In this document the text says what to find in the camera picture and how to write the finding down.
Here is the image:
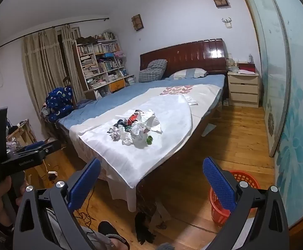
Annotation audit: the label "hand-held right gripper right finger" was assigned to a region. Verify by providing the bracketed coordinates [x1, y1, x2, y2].
[202, 157, 290, 250]

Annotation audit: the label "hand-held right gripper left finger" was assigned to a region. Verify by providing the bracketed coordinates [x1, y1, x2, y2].
[13, 157, 101, 250]

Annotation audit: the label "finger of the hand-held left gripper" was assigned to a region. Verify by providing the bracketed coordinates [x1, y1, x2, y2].
[17, 141, 47, 155]
[40, 139, 62, 154]

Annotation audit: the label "red plastic basket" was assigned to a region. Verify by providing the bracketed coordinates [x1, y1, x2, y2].
[209, 170, 261, 227]

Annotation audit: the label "printed paper ball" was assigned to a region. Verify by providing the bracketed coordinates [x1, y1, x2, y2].
[108, 127, 121, 140]

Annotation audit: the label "white paper cup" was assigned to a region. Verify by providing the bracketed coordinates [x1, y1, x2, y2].
[129, 124, 148, 147]

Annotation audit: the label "white plastic bag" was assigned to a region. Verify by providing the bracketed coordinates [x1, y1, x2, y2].
[137, 109, 163, 135]

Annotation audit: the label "crinkled silver foil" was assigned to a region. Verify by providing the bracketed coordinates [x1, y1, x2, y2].
[7, 140, 22, 153]

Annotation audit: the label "blue moon print blanket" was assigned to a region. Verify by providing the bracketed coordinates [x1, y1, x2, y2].
[46, 86, 74, 123]

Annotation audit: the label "white flat board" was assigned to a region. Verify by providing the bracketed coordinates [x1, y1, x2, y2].
[201, 124, 217, 137]

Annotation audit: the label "person's foot in slipper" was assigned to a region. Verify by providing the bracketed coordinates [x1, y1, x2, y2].
[98, 221, 130, 250]

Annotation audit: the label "wooden chair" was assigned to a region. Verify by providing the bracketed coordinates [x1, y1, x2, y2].
[63, 76, 77, 110]

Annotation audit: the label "black cloth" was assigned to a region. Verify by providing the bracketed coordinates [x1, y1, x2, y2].
[134, 212, 157, 245]

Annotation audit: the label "beige curtain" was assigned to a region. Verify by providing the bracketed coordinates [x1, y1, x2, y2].
[22, 29, 63, 107]
[60, 25, 85, 101]

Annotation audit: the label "white cloth with pink print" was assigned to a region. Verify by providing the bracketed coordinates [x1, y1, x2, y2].
[69, 85, 223, 211]

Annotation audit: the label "blue bed sheet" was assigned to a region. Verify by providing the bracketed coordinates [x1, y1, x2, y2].
[58, 74, 225, 131]

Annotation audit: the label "rows of books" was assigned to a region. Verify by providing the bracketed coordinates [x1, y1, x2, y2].
[77, 32, 128, 89]

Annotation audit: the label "cream nightstand with drawers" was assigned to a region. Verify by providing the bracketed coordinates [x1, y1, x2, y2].
[228, 71, 260, 108]

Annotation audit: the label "white bookshelf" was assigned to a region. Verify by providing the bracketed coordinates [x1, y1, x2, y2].
[73, 32, 135, 101]

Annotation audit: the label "floral sliding door wardrobe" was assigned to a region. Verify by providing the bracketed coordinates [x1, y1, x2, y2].
[241, 0, 303, 236]

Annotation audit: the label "blue and white pillow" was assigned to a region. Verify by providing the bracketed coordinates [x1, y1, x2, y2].
[169, 68, 208, 79]

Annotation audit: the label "black curtain rod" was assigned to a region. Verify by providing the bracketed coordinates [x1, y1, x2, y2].
[0, 18, 109, 50]

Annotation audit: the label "grey plaid pillow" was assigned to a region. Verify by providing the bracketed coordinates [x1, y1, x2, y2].
[138, 59, 167, 82]

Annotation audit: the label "dark wooden bed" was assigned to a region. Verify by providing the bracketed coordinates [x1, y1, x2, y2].
[55, 39, 229, 215]

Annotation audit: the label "black cable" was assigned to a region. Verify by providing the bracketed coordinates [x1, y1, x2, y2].
[40, 159, 97, 236]

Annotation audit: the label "small brown framed wall picture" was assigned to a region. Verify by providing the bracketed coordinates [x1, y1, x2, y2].
[131, 14, 144, 31]

